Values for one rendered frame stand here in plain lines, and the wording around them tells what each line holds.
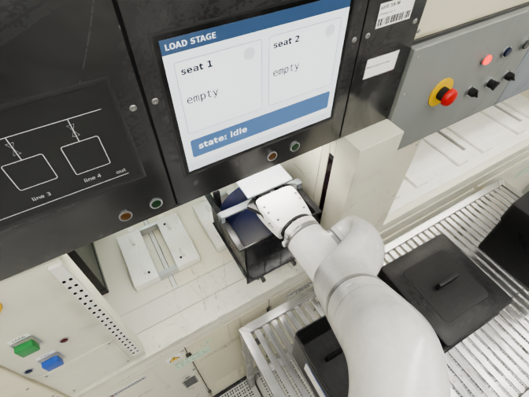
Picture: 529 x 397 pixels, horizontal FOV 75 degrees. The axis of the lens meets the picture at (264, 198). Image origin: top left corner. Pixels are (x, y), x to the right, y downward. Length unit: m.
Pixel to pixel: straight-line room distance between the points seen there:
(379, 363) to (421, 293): 0.87
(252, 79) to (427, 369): 0.40
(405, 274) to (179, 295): 0.72
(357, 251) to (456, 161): 1.09
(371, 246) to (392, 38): 0.35
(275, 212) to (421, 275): 0.63
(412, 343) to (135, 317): 0.90
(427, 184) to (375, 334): 1.17
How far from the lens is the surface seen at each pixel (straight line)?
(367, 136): 0.75
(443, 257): 1.30
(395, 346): 0.34
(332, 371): 1.15
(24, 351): 0.82
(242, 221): 0.92
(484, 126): 1.89
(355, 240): 0.59
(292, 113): 0.60
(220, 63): 0.49
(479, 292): 1.29
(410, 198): 1.41
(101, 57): 0.44
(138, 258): 1.18
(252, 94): 0.53
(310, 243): 0.69
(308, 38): 0.55
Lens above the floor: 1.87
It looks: 50 degrees down
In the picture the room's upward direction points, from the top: straight up
